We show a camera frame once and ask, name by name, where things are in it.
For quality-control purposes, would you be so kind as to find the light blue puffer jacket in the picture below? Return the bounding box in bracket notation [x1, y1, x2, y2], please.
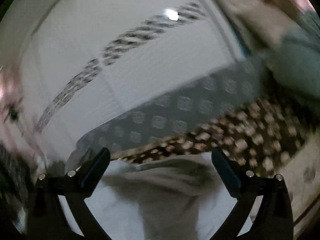
[85, 153, 236, 239]

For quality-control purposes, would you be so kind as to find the brown floral blanket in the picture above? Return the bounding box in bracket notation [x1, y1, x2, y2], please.
[111, 97, 317, 177]

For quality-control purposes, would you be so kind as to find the grey patterned headboard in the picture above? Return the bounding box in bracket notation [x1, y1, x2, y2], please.
[73, 54, 267, 157]

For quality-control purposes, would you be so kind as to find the teal green quilt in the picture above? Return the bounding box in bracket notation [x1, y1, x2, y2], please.
[262, 10, 320, 100]

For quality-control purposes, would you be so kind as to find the beige fluffy blanket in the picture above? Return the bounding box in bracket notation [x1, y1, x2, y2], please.
[216, 0, 299, 51]

